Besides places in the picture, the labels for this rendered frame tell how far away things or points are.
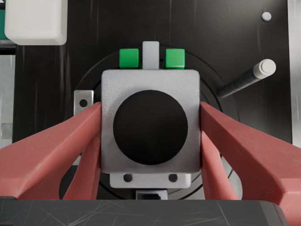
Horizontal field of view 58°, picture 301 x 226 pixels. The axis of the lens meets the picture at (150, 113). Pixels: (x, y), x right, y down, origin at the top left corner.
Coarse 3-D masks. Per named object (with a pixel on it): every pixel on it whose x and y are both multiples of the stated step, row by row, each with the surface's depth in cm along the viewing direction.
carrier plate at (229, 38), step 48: (96, 0) 24; (144, 0) 24; (192, 0) 24; (240, 0) 24; (48, 48) 24; (96, 48) 24; (192, 48) 24; (240, 48) 24; (288, 48) 24; (48, 96) 23; (240, 96) 23; (288, 96) 23; (240, 192) 23
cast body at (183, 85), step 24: (144, 48) 16; (120, 72) 12; (144, 72) 12; (168, 72) 12; (192, 72) 12; (120, 96) 12; (144, 96) 11; (168, 96) 11; (192, 96) 12; (120, 120) 11; (144, 120) 11; (168, 120) 11; (192, 120) 12; (120, 144) 11; (144, 144) 11; (168, 144) 11; (192, 144) 12; (120, 168) 12; (144, 168) 12; (168, 168) 12; (192, 168) 12
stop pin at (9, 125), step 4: (4, 124) 24; (8, 124) 24; (12, 124) 24; (4, 128) 24; (8, 128) 24; (12, 128) 24; (4, 132) 24; (8, 132) 24; (12, 132) 24; (0, 136) 24; (4, 136) 24; (8, 136) 24
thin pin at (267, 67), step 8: (264, 64) 13; (272, 64) 13; (248, 72) 14; (256, 72) 13; (264, 72) 13; (272, 72) 13; (232, 80) 17; (240, 80) 16; (248, 80) 15; (256, 80) 14; (224, 88) 19; (232, 88) 18; (240, 88) 17; (224, 96) 21
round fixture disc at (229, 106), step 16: (128, 48) 22; (160, 48) 22; (176, 48) 22; (96, 64) 22; (112, 64) 22; (160, 64) 22; (192, 64) 22; (208, 64) 22; (80, 80) 22; (96, 80) 21; (208, 80) 21; (208, 96) 21; (224, 112) 21; (224, 160) 21; (192, 176) 21; (112, 192) 21; (128, 192) 21; (176, 192) 21; (192, 192) 21
